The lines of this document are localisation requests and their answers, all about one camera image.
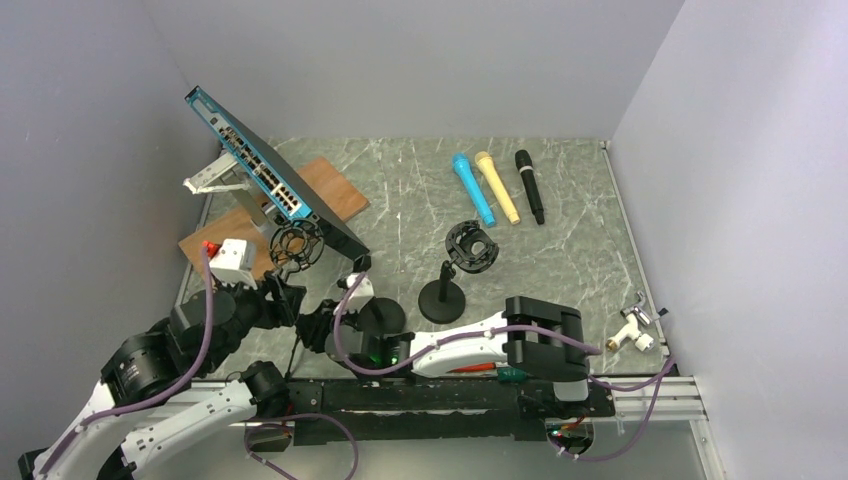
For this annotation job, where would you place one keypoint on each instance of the gold microphone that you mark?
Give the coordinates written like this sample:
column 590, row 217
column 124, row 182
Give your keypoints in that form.
column 485, row 164

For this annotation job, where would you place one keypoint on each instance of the blue network switch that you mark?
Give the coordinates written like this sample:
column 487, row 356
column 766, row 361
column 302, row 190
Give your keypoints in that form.
column 293, row 198

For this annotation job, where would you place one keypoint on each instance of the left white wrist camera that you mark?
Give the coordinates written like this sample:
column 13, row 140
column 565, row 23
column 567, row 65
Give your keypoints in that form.
column 231, row 262

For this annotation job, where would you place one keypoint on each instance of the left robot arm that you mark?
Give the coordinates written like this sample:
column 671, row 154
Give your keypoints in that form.
column 107, row 440

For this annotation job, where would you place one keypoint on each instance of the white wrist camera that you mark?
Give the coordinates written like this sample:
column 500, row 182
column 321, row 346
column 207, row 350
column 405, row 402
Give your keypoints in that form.
column 359, row 289
column 231, row 262

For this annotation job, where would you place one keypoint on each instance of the metal switch support bracket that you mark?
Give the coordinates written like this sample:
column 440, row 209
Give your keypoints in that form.
column 220, row 177

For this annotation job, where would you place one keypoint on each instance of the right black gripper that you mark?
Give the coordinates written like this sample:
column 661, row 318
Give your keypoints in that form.
column 315, row 327

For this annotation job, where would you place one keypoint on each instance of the blue microphone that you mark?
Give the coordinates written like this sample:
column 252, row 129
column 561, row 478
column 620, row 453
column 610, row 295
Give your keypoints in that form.
column 461, row 167

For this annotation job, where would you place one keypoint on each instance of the green clamp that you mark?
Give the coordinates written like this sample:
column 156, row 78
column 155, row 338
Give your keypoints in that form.
column 511, row 375

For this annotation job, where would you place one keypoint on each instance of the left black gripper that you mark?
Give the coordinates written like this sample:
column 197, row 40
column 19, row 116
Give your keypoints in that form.
column 283, row 309

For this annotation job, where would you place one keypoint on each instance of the black clip desk stand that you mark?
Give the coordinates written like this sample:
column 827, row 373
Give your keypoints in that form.
column 381, row 316

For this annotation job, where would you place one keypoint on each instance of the white chrome faucet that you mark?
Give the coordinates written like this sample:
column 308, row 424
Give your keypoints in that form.
column 636, row 317

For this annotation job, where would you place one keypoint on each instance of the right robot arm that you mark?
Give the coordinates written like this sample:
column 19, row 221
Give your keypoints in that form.
column 542, row 339

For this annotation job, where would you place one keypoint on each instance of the red handled adjustable wrench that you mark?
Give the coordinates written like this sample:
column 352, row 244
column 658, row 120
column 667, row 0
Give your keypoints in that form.
column 478, row 368

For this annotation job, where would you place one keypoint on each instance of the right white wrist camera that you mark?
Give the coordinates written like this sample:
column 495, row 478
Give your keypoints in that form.
column 359, row 289

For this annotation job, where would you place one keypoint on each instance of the black microphone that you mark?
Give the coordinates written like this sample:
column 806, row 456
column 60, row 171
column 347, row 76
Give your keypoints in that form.
column 525, row 168

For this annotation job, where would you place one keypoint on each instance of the black tripod shock mount stand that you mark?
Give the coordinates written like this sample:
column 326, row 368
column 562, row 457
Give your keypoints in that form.
column 293, row 248

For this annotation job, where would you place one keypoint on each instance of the black base frame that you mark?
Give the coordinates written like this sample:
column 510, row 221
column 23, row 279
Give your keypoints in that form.
column 466, row 408

